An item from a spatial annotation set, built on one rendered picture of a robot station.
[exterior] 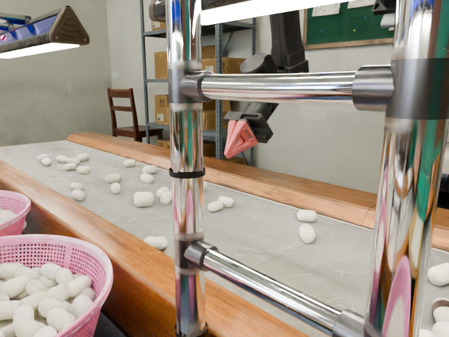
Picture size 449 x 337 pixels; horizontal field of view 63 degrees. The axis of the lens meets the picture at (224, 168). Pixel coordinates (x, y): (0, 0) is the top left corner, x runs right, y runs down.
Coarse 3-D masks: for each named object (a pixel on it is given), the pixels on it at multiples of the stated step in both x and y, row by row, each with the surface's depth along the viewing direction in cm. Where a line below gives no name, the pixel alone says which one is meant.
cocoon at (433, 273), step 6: (444, 264) 41; (432, 270) 41; (438, 270) 40; (444, 270) 40; (432, 276) 40; (438, 276) 40; (444, 276) 40; (432, 282) 41; (438, 282) 40; (444, 282) 40
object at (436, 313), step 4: (436, 300) 35; (448, 300) 35; (436, 308) 34; (440, 308) 34; (444, 308) 34; (448, 308) 34; (436, 312) 34; (440, 312) 34; (444, 312) 33; (448, 312) 33; (436, 316) 34; (440, 316) 33; (444, 316) 33; (448, 316) 33; (436, 320) 34; (440, 320) 33; (444, 320) 33; (448, 320) 33
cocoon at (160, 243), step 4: (144, 240) 49; (148, 240) 49; (152, 240) 49; (156, 240) 49; (160, 240) 49; (164, 240) 49; (152, 244) 49; (156, 244) 49; (160, 244) 49; (164, 244) 49; (156, 248) 49; (160, 248) 49; (164, 248) 49
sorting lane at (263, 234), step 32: (32, 160) 106; (96, 160) 106; (64, 192) 76; (96, 192) 76; (128, 192) 76; (224, 192) 76; (128, 224) 59; (160, 224) 59; (224, 224) 59; (256, 224) 59; (288, 224) 59; (320, 224) 59; (352, 224) 58; (256, 256) 48; (288, 256) 48; (320, 256) 48; (352, 256) 48; (448, 256) 48; (320, 288) 40; (352, 288) 40; (448, 288) 40; (288, 320) 35
